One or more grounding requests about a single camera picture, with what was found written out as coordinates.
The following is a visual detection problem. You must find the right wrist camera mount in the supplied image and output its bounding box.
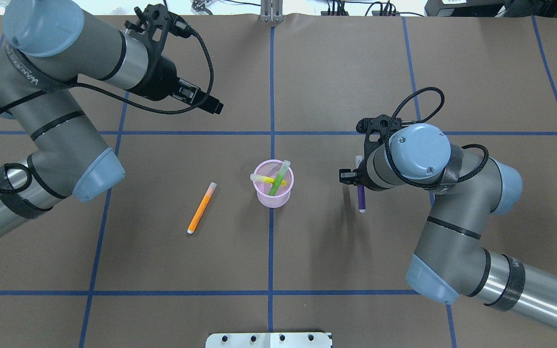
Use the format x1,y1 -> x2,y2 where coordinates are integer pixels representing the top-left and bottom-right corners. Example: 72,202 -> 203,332
355,114 -> 404,160

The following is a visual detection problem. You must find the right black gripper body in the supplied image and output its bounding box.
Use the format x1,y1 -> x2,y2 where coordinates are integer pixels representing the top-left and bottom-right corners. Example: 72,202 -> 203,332
339,161 -> 371,189

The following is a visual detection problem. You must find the green highlighter pen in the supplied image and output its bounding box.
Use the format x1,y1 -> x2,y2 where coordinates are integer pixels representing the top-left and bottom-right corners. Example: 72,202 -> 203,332
267,160 -> 291,196

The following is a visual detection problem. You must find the metal base plate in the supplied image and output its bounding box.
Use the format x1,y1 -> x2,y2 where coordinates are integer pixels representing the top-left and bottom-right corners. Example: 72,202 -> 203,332
205,331 -> 334,348

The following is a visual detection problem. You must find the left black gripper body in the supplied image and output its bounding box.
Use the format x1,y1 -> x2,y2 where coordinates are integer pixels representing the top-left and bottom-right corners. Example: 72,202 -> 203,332
136,57 -> 201,105

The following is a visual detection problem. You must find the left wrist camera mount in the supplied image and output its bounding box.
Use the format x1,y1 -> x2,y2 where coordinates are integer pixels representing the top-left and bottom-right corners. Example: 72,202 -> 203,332
124,4 -> 195,60

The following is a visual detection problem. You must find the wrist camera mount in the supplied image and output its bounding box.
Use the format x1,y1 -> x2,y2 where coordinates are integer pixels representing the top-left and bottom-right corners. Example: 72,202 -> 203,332
124,4 -> 195,60
355,114 -> 404,160

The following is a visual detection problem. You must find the aluminium frame post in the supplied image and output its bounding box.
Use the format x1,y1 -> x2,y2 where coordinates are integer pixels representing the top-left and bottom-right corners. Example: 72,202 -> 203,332
259,0 -> 284,24

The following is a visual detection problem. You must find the pink mesh pen holder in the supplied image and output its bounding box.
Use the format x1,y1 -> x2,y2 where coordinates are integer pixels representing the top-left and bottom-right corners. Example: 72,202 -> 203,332
249,160 -> 294,208

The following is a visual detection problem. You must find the yellow highlighter pen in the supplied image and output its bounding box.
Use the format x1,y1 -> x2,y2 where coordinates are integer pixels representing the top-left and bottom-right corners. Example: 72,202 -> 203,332
249,174 -> 276,184

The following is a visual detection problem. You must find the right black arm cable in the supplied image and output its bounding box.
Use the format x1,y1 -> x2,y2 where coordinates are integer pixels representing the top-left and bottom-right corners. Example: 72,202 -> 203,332
384,87 -> 489,190

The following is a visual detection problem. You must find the purple highlighter pen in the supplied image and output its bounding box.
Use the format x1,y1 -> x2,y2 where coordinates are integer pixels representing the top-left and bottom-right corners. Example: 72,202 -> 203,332
354,155 -> 366,213

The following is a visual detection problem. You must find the orange highlighter pen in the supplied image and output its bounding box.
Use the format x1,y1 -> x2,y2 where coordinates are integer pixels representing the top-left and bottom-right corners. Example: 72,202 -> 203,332
187,181 -> 217,235

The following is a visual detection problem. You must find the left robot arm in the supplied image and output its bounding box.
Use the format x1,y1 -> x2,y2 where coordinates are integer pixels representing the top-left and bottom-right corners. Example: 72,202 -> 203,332
0,0 -> 223,237

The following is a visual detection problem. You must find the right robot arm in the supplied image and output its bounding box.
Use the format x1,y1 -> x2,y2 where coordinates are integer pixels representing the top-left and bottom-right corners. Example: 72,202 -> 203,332
339,116 -> 557,329

